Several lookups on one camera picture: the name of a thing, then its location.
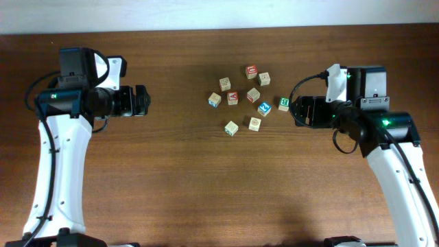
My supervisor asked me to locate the green letter B block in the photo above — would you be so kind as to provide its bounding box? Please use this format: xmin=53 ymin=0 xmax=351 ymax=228
xmin=278 ymin=97 xmax=289 ymax=112

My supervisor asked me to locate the wooden shell picture block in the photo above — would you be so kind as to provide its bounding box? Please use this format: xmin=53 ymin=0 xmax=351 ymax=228
xmin=248 ymin=117 xmax=261 ymax=132

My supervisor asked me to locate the wooden block green side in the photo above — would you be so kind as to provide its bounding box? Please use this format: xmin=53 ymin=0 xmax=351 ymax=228
xmin=224 ymin=121 xmax=239 ymax=137

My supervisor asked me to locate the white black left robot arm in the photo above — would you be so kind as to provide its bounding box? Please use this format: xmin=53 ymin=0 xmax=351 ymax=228
xmin=6 ymin=47 xmax=151 ymax=246

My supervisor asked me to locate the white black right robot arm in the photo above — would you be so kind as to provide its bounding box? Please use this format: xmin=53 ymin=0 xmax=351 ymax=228
xmin=289 ymin=64 xmax=438 ymax=246

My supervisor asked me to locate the blue number 2 block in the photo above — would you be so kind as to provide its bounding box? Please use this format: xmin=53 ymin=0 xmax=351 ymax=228
xmin=257 ymin=102 xmax=272 ymax=117

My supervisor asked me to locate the plain wooden block top right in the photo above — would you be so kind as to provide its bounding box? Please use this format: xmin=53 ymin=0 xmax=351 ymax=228
xmin=258 ymin=72 xmax=271 ymax=86

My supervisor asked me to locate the plain wooden block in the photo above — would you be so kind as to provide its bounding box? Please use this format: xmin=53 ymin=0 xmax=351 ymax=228
xmin=258 ymin=72 xmax=271 ymax=86
xmin=219 ymin=78 xmax=231 ymax=91

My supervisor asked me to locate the wooden block red side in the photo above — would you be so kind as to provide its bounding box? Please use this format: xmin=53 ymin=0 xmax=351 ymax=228
xmin=246 ymin=88 xmax=261 ymax=103

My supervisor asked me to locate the red letter U block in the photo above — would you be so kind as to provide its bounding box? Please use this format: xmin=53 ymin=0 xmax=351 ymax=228
xmin=245 ymin=65 xmax=258 ymax=80

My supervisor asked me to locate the red letter A block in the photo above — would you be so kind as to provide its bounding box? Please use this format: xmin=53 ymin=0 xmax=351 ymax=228
xmin=227 ymin=91 xmax=239 ymax=106

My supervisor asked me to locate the wooden block blue side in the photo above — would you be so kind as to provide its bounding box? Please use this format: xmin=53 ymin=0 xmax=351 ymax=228
xmin=208 ymin=93 xmax=222 ymax=108

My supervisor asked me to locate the plain wooden block upper left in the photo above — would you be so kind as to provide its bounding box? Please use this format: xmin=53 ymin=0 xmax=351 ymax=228
xmin=219 ymin=78 xmax=231 ymax=91

